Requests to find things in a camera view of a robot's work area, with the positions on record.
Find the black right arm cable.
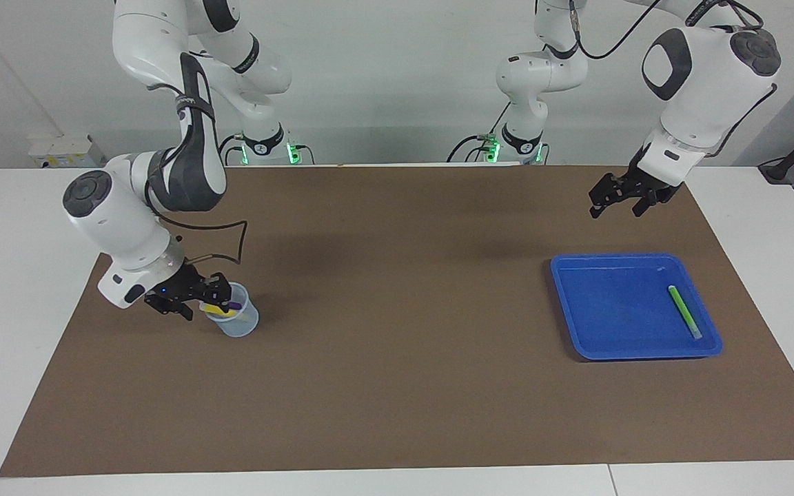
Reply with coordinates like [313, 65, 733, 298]
[161, 215, 248, 267]

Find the black base cable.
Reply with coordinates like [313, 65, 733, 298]
[447, 102, 509, 164]
[215, 131, 246, 167]

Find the blue plastic tray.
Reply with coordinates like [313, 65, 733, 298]
[551, 253, 724, 361]

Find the clear plastic cup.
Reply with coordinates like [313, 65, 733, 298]
[203, 282, 260, 338]

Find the white power strip box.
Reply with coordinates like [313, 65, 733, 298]
[28, 134, 107, 168]

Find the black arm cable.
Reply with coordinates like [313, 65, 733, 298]
[566, 0, 778, 159]
[161, 215, 248, 267]

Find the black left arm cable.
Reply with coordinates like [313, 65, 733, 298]
[566, 0, 778, 159]

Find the brown table mat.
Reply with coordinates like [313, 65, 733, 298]
[0, 164, 794, 477]

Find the green pen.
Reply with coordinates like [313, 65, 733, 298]
[668, 285, 703, 340]

